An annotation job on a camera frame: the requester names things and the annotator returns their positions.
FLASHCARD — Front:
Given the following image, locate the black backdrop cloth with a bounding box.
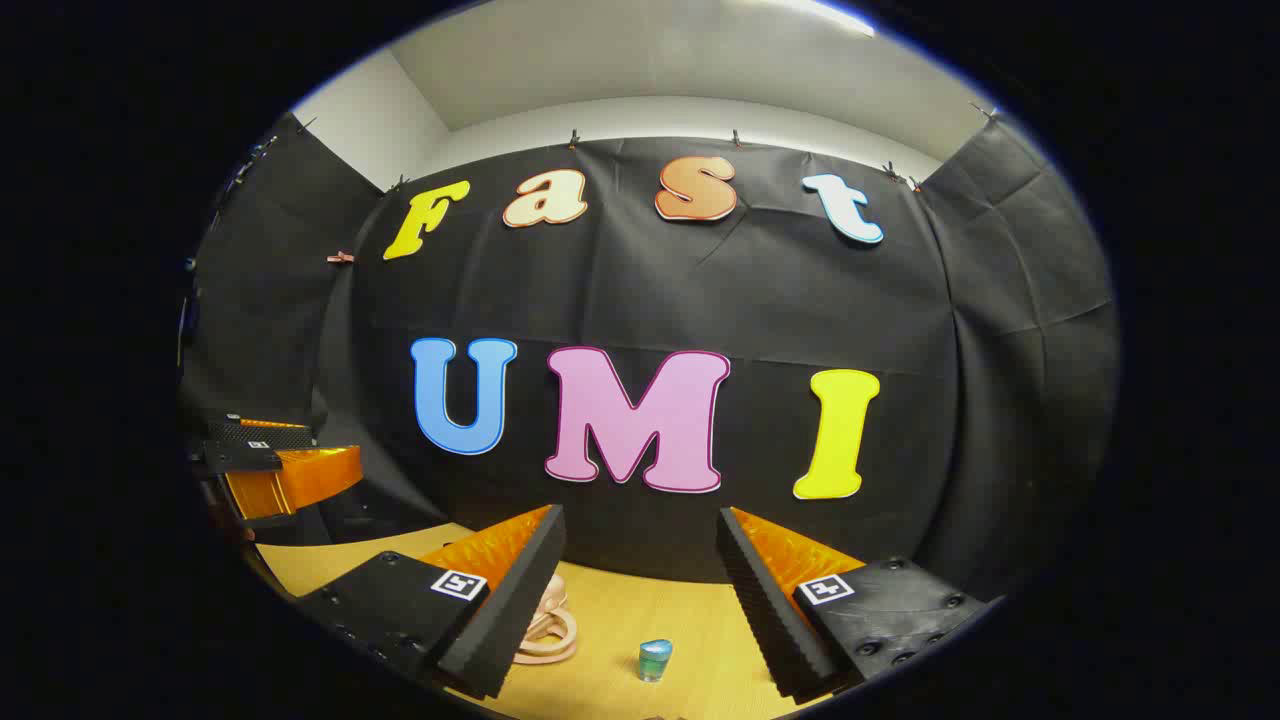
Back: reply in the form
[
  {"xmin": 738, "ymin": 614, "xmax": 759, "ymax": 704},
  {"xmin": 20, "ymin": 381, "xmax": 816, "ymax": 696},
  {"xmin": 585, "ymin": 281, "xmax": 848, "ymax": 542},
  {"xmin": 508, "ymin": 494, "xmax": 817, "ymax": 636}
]
[{"xmin": 180, "ymin": 110, "xmax": 1121, "ymax": 603}]

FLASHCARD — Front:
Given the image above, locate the pink suitcase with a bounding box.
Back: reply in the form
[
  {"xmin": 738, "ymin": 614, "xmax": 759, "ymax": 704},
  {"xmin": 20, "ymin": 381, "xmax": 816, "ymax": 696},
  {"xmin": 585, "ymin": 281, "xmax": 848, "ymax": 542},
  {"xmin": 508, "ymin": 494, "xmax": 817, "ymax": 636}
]
[{"xmin": 513, "ymin": 573, "xmax": 581, "ymax": 667}]

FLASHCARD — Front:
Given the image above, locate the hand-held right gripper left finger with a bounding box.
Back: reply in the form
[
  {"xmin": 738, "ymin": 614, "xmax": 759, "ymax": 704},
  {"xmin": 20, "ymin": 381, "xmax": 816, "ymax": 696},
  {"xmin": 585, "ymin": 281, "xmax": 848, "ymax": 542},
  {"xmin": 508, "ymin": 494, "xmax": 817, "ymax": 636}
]
[{"xmin": 293, "ymin": 503, "xmax": 568, "ymax": 701}]

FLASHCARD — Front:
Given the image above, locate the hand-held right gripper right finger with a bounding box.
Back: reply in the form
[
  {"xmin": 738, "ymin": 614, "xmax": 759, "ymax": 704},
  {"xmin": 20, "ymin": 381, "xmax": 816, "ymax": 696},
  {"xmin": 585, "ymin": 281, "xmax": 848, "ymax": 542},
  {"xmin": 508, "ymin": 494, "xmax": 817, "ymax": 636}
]
[{"xmin": 716, "ymin": 505, "xmax": 1004, "ymax": 703}]

